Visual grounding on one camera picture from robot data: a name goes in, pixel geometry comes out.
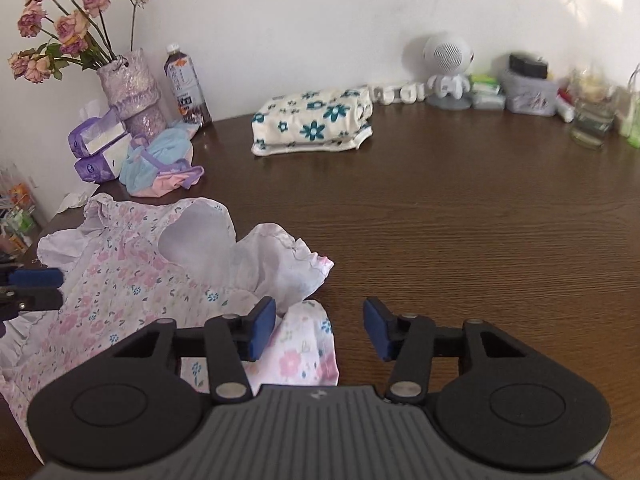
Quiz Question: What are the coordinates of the pink floral child dress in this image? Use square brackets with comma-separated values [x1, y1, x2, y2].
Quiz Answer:
[1, 194, 340, 428]

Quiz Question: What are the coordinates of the crumpled white tissue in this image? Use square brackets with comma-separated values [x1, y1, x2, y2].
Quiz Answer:
[56, 182, 99, 214]

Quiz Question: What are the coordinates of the lower purple tissue pack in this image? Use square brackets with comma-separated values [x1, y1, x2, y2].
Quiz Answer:
[74, 133, 131, 184]

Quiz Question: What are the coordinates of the purple tissue pack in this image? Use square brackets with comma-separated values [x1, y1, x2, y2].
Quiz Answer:
[67, 107, 126, 159]
[74, 133, 131, 184]

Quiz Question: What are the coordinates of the upper purple tissue pack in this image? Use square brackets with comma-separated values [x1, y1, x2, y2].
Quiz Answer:
[67, 107, 126, 159]

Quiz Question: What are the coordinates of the blue pink purple garment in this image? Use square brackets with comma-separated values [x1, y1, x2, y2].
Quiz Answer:
[119, 122, 205, 198]

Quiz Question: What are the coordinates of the purple textured vase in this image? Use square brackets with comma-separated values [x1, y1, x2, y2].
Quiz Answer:
[96, 49, 167, 139]

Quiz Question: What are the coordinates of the folded cream blue-flower cloth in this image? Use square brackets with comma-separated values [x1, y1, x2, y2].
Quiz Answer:
[252, 87, 373, 156]

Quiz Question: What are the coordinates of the oolong tea bottle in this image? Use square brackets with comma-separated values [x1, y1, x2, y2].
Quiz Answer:
[164, 44, 212, 127]

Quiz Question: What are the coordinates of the dried rose bouquet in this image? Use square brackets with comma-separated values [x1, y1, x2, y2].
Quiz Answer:
[8, 0, 151, 91]

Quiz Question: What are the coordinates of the white letter ornament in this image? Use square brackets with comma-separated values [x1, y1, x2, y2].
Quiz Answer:
[370, 82, 426, 106]

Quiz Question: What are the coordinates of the grey printed tin box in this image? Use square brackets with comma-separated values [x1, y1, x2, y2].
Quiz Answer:
[499, 70, 559, 117]

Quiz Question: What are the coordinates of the white robot figure speaker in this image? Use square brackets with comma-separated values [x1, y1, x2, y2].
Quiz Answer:
[423, 32, 474, 110]

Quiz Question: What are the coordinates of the black charger block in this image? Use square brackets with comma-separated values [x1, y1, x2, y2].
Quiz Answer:
[509, 52, 549, 79]

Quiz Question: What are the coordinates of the clear drinking glass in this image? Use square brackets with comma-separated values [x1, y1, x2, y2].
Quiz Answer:
[567, 68, 614, 150]

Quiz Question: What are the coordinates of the green spray bottle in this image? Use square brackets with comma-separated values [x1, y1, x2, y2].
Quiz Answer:
[620, 66, 640, 148]

